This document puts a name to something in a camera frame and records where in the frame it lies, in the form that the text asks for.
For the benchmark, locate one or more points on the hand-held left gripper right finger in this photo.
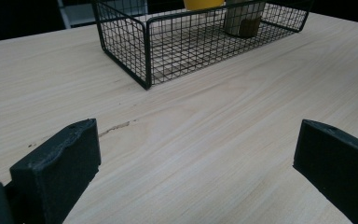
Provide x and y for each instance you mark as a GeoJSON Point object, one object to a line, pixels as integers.
{"type": "Point", "coordinates": [341, 168]}

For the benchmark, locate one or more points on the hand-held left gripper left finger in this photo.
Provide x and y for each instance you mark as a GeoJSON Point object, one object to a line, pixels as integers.
{"type": "Point", "coordinates": [59, 168]}

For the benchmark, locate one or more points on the silver cup with brown label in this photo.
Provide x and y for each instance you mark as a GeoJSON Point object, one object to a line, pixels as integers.
{"type": "Point", "coordinates": [244, 23]}

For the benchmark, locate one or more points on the yellow paper cup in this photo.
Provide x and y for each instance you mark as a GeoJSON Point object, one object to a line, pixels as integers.
{"type": "Point", "coordinates": [202, 3]}

